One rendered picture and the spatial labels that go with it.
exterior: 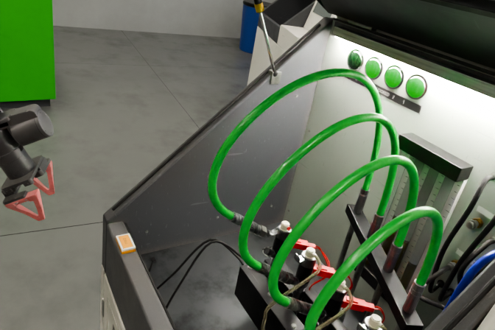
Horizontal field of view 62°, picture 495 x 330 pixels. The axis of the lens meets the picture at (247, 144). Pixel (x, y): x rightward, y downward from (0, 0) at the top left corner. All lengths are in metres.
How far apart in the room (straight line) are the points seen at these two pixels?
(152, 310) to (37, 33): 3.23
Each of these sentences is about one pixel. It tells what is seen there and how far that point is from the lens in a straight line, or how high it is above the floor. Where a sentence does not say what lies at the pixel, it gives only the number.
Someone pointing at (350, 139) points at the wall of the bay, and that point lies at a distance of 1.05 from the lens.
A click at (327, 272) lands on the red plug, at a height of 1.08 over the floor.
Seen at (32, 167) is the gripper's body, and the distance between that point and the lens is 0.98.
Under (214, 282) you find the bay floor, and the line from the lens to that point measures 1.08.
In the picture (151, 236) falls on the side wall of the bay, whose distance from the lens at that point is 1.11.
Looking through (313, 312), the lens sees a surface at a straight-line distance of 0.56.
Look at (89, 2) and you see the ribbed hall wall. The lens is 7.09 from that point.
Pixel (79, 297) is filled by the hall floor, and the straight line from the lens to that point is 2.19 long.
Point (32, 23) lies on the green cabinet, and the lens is 3.84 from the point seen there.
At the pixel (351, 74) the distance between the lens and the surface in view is 0.72.
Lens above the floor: 1.58
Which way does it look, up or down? 25 degrees down
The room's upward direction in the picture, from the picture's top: 11 degrees clockwise
